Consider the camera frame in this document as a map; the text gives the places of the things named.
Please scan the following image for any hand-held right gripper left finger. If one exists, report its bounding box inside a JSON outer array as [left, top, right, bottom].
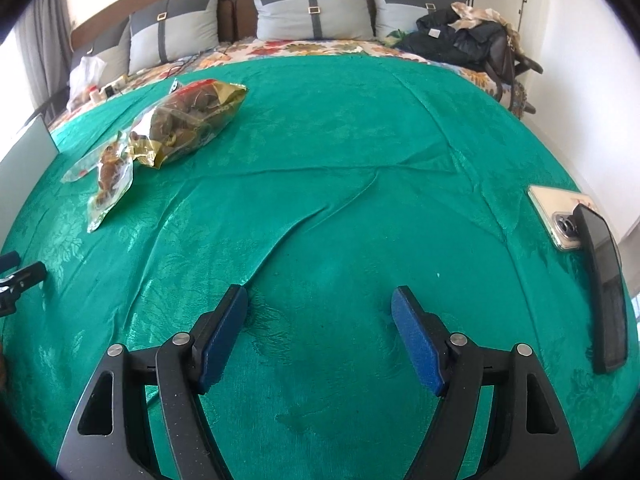
[[56, 284, 249, 480]]

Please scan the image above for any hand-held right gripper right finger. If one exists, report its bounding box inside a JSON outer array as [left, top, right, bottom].
[[391, 286, 583, 480]]

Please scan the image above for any white cardboard box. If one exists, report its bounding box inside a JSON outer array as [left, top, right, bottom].
[[0, 112, 60, 246]]

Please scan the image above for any clear brown meat packet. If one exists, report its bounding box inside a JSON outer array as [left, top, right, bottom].
[[61, 130, 137, 234]]

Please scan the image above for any gold green snack packet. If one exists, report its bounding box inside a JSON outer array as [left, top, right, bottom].
[[131, 79, 249, 170]]

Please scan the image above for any dark wooden chair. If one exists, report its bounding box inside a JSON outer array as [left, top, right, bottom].
[[30, 85, 71, 121]]

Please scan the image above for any smartphone in clear case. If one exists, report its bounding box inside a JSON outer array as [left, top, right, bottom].
[[528, 185, 598, 252]]

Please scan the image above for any green blanket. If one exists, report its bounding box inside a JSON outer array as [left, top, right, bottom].
[[0, 55, 640, 480]]

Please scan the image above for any black smartphone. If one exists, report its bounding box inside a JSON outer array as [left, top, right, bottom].
[[572, 205, 629, 374]]

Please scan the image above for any clear plastic bag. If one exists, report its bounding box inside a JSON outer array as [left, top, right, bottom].
[[67, 56, 107, 111]]

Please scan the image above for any white power adapter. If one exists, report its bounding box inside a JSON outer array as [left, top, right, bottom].
[[102, 75, 128, 99]]

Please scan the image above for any grey curtain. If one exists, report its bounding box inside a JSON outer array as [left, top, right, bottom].
[[15, 0, 72, 111]]

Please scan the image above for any grey two-tone pillow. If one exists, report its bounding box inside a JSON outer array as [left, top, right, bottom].
[[70, 17, 132, 81], [367, 0, 468, 41], [129, 0, 223, 75], [247, 0, 376, 41]]

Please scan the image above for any brown handbag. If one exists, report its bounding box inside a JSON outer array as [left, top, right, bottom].
[[487, 35, 536, 116]]

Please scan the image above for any black jacket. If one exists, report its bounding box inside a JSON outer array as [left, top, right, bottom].
[[400, 7, 543, 76]]

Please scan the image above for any floral bed sheet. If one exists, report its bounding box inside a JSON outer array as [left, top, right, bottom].
[[50, 37, 531, 126]]

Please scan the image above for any patterned scarf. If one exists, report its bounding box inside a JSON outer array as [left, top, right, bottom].
[[450, 2, 516, 31]]

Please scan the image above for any black cable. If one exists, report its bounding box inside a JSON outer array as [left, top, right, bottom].
[[165, 42, 236, 78]]

